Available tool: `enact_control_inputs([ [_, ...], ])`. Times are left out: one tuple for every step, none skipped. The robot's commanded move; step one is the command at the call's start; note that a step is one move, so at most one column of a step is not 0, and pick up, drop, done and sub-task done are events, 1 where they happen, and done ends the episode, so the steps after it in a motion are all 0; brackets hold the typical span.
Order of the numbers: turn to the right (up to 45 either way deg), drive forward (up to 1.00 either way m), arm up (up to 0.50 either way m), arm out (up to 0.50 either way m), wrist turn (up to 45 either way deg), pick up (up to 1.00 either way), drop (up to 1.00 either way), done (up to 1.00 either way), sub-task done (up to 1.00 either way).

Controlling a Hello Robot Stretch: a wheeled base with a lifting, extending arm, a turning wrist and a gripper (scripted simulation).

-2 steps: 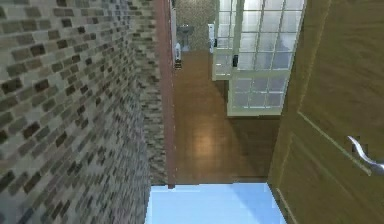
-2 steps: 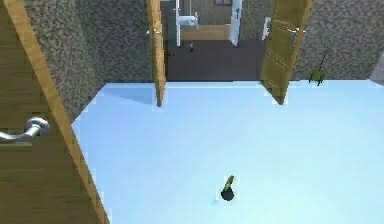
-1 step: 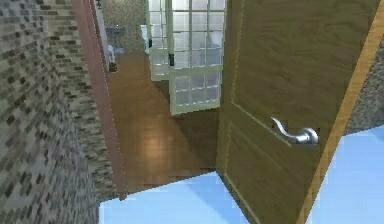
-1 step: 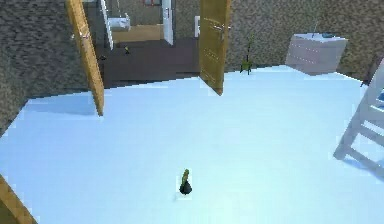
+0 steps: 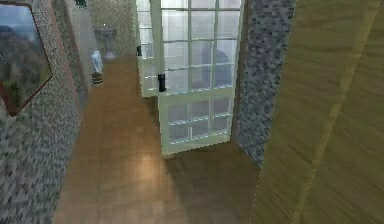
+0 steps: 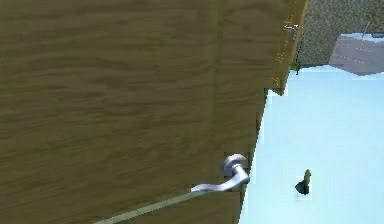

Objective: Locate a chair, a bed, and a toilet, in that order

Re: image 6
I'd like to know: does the small silver door handle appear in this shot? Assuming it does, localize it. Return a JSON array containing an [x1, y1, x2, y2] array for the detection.
[[283, 23, 300, 42]]

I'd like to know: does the small dark doorstop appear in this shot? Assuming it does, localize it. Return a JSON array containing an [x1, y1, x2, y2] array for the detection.
[[294, 168, 312, 196]]

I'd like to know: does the silver lever door handle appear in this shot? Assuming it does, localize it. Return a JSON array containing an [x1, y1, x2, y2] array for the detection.
[[190, 153, 251, 194]]

